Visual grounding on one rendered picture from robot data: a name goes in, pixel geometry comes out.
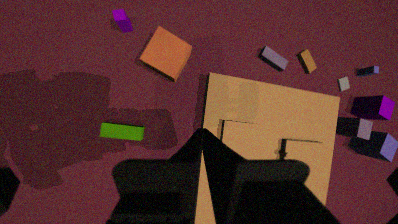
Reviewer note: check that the tan puzzle board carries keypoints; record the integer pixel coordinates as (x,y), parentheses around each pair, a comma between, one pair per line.
(261,121)

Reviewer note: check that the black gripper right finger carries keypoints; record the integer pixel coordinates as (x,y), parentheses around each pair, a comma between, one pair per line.
(227,171)

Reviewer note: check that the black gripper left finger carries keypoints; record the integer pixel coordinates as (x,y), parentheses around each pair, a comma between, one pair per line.
(180,173)

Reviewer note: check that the green rectangular block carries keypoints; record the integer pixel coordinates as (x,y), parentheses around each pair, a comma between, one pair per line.
(122,131)

